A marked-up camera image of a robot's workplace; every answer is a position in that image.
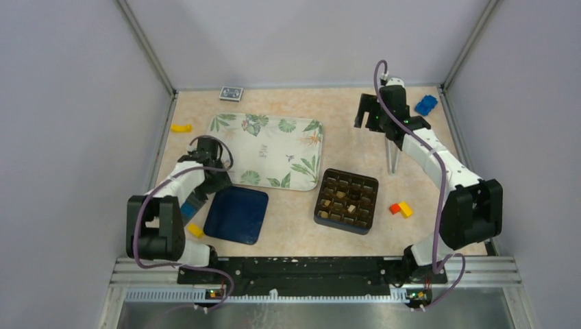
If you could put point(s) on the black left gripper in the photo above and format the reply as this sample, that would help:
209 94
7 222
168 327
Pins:
223 181

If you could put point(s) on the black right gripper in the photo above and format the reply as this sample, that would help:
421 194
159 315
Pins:
368 103

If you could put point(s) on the silver metal tongs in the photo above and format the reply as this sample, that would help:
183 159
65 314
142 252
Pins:
392 154

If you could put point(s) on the dark blue box lid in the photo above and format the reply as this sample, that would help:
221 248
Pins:
236 214

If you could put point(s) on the blue chocolate box with insert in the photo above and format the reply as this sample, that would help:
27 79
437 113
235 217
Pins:
360 190

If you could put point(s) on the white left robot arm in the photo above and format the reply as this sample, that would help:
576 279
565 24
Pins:
155 222

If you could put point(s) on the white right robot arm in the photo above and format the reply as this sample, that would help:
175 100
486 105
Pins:
469 207

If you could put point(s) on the yellow toy brick back-left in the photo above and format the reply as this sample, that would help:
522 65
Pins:
181 128

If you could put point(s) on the grey building baseplate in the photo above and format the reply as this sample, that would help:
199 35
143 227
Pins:
197 199

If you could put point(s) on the light blue toy brick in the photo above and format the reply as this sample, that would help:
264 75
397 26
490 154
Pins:
188 212

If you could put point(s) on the white leaf-print tray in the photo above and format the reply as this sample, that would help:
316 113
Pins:
271 151

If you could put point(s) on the playing card deck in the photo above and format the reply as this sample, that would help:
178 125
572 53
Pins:
229 93

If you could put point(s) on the yellow toy brick front-left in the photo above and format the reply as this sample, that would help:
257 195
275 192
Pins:
195 230

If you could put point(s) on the orange toy brick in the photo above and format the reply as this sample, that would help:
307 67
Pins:
394 208

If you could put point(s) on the yellow toy brick right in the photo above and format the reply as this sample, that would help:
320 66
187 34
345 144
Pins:
405 209

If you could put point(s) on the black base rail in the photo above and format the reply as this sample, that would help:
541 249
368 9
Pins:
311 276

